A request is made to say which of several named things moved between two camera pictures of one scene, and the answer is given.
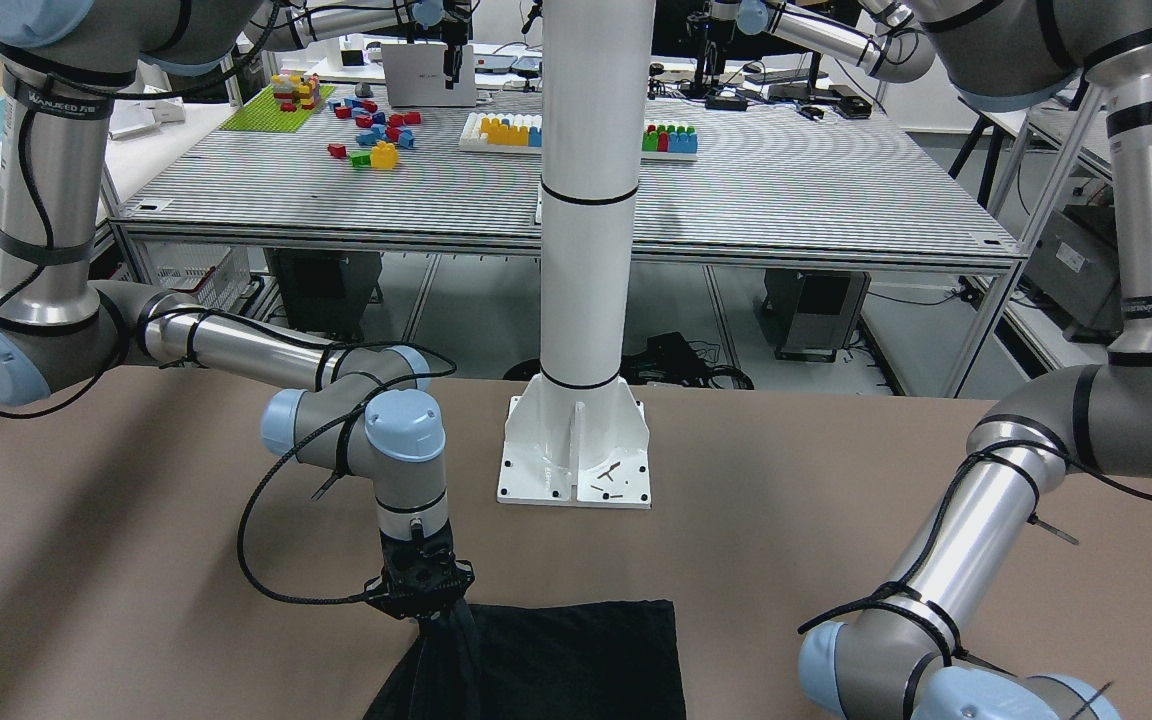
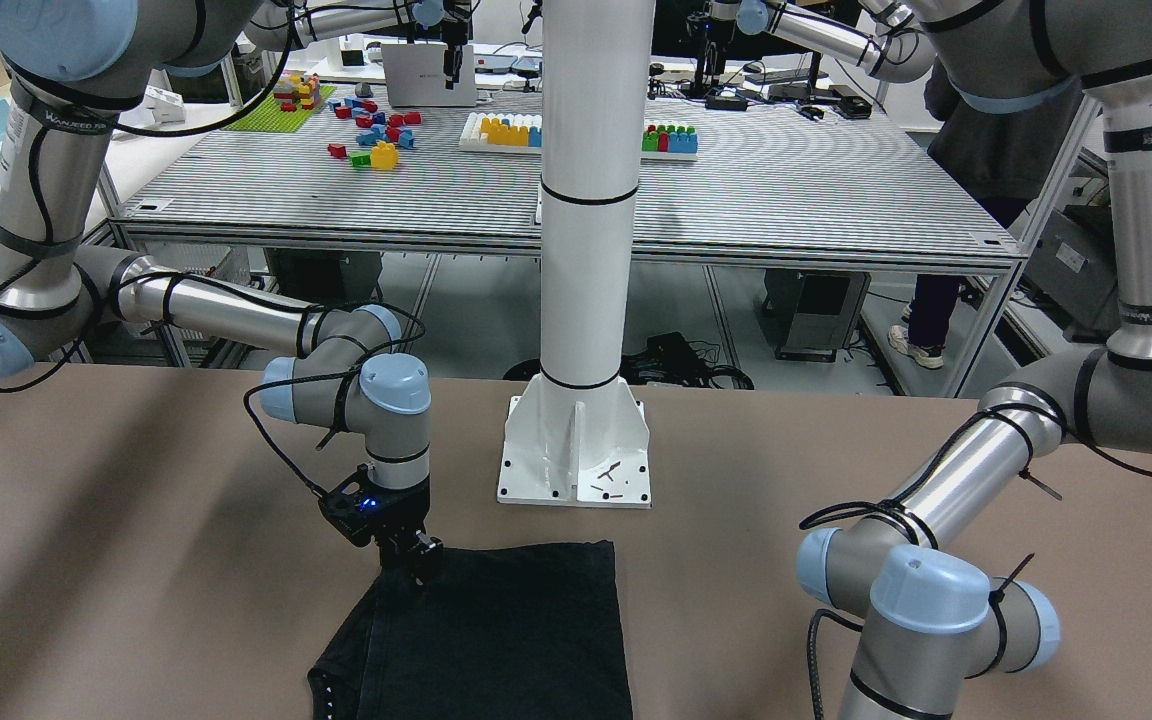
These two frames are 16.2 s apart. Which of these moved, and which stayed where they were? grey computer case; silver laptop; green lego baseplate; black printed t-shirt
Moved: black printed t-shirt
Stayed: silver laptop; green lego baseplate; grey computer case
